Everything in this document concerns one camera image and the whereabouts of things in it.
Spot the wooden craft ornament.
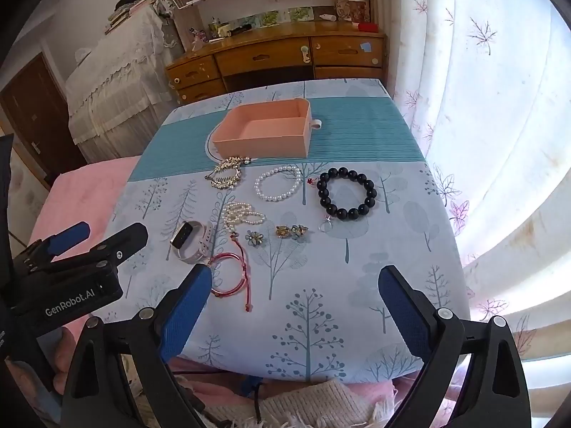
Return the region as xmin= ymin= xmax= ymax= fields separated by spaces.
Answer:
xmin=334 ymin=0 xmax=371 ymax=23

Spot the tree-print tablecloth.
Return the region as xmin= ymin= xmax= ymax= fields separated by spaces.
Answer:
xmin=103 ymin=78 xmax=471 ymax=384

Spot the white knitted cloth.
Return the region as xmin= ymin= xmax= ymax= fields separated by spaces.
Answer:
xmin=214 ymin=377 xmax=398 ymax=428

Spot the pink watch strap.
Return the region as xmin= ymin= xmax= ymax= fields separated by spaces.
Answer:
xmin=170 ymin=220 xmax=216 ymax=264

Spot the wooden desk with drawers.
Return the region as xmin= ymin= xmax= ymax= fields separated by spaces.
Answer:
xmin=165 ymin=31 xmax=386 ymax=103

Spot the stack of books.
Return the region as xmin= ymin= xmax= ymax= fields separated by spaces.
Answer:
xmin=105 ymin=0 xmax=157 ymax=34

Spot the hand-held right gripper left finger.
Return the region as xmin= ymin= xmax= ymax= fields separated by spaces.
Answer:
xmin=60 ymin=264 xmax=214 ymax=428

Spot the white lace cover cloth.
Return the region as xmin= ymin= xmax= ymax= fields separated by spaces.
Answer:
xmin=66 ymin=6 xmax=188 ymax=163

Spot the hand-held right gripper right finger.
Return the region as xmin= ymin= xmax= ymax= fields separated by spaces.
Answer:
xmin=378 ymin=265 xmax=531 ymax=428

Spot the silver rhinestone hair comb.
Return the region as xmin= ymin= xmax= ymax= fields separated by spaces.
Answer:
xmin=204 ymin=155 xmax=253 ymax=190

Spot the leaf-print white curtain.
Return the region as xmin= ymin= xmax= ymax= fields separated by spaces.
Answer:
xmin=377 ymin=0 xmax=571 ymax=362

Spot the white pearl bracelet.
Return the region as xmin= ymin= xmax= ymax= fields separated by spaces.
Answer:
xmin=254 ymin=165 xmax=303 ymax=203

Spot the pink plastic tray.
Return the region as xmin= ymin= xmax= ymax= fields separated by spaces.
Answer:
xmin=211 ymin=99 xmax=323 ymax=159

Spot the red string bracelet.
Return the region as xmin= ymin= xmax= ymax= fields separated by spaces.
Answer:
xmin=209 ymin=232 xmax=256 ymax=313

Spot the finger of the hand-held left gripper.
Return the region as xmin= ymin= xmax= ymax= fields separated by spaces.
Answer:
xmin=85 ymin=223 xmax=149 ymax=277
xmin=13 ymin=220 xmax=92 ymax=274

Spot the small multi-strand pearl bracelet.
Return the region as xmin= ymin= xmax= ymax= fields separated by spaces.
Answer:
xmin=223 ymin=202 xmax=267 ymax=234

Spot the black bead bracelet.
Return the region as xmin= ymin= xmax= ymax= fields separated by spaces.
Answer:
xmin=318 ymin=167 xmax=378 ymax=221

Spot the black cable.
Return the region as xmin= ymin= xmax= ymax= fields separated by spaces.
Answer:
xmin=250 ymin=377 xmax=266 ymax=420

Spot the brown wooden door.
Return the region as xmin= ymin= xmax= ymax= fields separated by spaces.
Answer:
xmin=0 ymin=51 xmax=87 ymax=188

